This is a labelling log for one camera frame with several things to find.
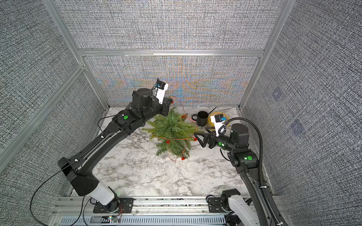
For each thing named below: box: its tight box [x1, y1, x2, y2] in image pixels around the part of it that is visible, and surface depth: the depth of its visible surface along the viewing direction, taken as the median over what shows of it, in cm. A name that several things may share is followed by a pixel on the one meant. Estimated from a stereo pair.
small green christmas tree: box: [142, 106, 205, 158], surface depth 74 cm
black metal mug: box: [191, 110, 209, 127], surface depth 106 cm
